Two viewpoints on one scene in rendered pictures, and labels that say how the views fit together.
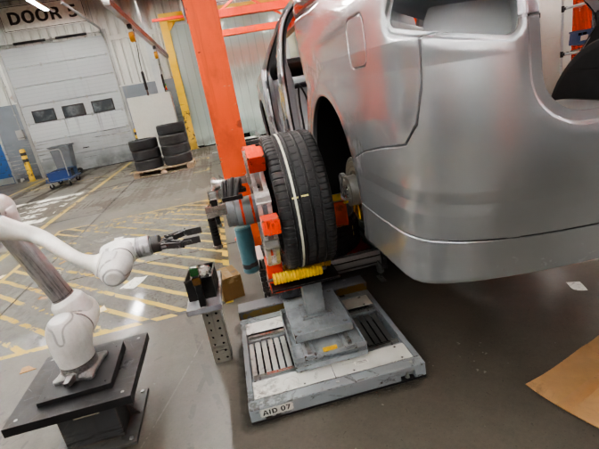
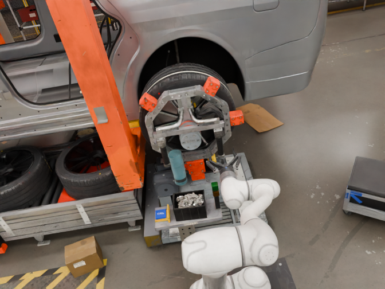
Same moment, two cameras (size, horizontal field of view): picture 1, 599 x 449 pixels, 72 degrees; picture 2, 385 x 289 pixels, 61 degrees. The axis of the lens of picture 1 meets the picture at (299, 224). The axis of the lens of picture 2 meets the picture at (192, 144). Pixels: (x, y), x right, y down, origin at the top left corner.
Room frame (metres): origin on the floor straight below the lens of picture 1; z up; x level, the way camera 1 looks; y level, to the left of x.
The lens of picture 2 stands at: (1.67, 1.94, 2.04)
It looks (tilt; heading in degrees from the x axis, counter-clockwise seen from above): 37 degrees down; 279
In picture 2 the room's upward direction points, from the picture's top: 10 degrees counter-clockwise
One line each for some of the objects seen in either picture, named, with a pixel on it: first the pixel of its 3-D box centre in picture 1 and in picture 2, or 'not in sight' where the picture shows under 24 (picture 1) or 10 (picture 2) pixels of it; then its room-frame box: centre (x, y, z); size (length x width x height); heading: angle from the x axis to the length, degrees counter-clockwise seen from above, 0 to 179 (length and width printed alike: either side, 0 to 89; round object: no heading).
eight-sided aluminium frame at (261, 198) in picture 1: (261, 207); (188, 126); (1.96, 0.17, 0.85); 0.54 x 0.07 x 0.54; 8
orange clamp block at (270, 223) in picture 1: (270, 224); (235, 117); (1.64, 0.12, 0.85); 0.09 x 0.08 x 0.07; 8
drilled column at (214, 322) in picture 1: (215, 324); (188, 235); (2.03, 0.56, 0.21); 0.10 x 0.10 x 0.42; 8
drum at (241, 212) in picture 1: (247, 209); (189, 132); (1.95, 0.24, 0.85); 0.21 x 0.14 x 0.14; 98
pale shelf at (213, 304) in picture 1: (205, 290); (188, 213); (2.00, 0.55, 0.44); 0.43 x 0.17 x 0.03; 8
